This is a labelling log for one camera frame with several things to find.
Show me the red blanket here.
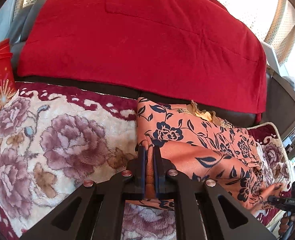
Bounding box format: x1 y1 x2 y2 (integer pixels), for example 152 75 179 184
17 0 267 114

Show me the orange navy floral garment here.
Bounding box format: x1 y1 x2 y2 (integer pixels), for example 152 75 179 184
137 98 289 211

